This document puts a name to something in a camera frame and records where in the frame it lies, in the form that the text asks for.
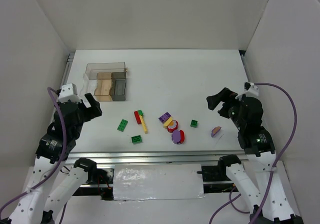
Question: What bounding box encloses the long yellow lego brick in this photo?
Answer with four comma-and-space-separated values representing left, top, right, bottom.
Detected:
139, 116, 148, 134

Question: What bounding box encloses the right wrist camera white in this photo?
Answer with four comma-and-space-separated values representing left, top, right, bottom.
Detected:
235, 82, 259, 101

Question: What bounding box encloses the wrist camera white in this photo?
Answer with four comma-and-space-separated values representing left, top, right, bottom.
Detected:
235, 82, 259, 101
58, 83, 81, 103

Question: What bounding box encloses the green letter lego brick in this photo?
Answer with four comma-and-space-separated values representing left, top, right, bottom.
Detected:
190, 120, 198, 128

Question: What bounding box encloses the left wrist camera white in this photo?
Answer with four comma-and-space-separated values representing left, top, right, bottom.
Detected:
58, 83, 81, 103

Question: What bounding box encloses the red curved lego brick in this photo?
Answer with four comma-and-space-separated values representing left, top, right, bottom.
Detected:
134, 111, 142, 124

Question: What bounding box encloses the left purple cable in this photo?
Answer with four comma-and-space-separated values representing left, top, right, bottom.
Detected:
0, 86, 68, 224

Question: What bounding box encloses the purple butterfly lego brick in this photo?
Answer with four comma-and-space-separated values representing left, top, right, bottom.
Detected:
210, 126, 221, 138

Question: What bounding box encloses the green 2x2 lego brick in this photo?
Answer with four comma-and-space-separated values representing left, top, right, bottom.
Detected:
131, 135, 142, 144

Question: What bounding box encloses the red flower lego brick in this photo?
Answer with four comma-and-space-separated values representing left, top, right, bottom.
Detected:
167, 120, 179, 133

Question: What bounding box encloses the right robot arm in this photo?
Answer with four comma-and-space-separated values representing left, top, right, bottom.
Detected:
206, 83, 303, 224

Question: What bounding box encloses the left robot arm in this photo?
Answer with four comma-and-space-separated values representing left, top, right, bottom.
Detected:
0, 89, 102, 224

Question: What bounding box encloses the aluminium rail front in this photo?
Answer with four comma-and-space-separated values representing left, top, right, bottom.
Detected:
66, 150, 247, 165

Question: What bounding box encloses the purple cable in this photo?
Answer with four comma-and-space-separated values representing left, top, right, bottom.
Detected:
208, 83, 298, 224
0, 86, 68, 224

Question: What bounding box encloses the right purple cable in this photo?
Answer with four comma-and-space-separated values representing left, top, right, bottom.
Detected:
208, 83, 298, 224

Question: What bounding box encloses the white taped cover plate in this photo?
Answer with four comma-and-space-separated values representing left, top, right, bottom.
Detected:
113, 164, 205, 201

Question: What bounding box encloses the green 2x4 lego brick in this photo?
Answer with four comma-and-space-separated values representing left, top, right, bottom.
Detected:
117, 119, 128, 132

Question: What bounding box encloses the purple 2x4 lego brick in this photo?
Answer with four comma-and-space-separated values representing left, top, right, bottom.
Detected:
158, 112, 171, 123

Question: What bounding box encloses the clear compartment container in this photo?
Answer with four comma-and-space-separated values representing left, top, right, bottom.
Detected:
80, 62, 127, 102

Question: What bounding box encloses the yellow half-round lego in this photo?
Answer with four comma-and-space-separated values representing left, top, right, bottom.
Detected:
163, 117, 173, 129

